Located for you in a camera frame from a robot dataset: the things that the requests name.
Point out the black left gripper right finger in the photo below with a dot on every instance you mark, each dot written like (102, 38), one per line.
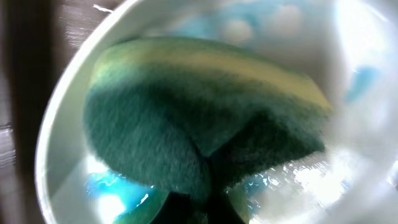
(221, 211)

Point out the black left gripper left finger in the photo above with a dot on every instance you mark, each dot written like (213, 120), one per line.
(177, 209)

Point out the green yellow scrub sponge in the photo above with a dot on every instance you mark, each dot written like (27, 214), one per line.
(194, 117)

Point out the grey metal serving tray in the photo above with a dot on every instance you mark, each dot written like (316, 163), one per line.
(38, 39)

